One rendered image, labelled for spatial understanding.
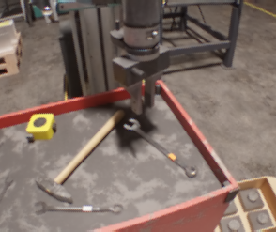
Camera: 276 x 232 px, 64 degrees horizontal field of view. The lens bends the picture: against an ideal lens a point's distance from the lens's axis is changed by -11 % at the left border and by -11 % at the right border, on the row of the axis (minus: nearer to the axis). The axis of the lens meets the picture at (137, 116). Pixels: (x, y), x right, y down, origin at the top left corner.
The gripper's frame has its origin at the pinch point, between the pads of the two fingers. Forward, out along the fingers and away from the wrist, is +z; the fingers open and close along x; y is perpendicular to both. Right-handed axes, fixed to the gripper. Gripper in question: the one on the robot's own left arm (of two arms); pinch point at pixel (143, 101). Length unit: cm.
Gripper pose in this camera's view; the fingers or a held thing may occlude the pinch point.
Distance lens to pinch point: 61.1
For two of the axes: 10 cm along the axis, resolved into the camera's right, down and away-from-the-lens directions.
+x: 7.6, -4.4, 4.8
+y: 6.5, 4.7, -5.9
